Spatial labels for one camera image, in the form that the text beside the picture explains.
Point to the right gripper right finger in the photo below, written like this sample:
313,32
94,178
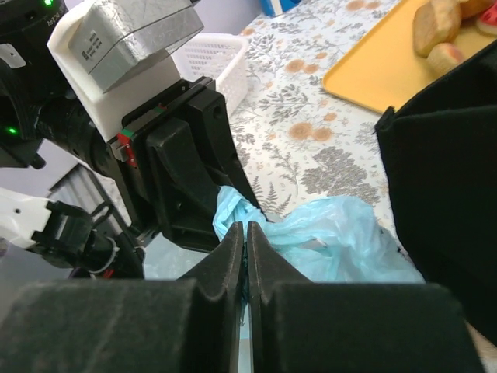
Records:
302,326

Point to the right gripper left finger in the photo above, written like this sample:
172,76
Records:
128,322

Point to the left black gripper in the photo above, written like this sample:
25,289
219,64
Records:
172,166

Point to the light blue plastic bag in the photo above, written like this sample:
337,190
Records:
330,240

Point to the black fabric grocery bag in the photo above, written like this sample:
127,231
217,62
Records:
439,155

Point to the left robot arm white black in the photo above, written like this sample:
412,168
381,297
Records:
104,143

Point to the white plastic basket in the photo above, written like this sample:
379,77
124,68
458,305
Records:
220,56

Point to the floral table mat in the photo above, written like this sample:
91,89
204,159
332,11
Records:
298,143

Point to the toilet paper roll blue pack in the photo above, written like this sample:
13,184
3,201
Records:
277,7

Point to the orange bread tray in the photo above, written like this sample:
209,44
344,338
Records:
382,69

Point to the small bread bun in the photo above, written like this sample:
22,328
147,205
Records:
443,58

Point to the oval bread loaf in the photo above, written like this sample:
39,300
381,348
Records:
435,22

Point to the red watermelon slice toy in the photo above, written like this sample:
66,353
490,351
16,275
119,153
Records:
486,22

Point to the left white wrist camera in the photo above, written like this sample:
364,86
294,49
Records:
117,55

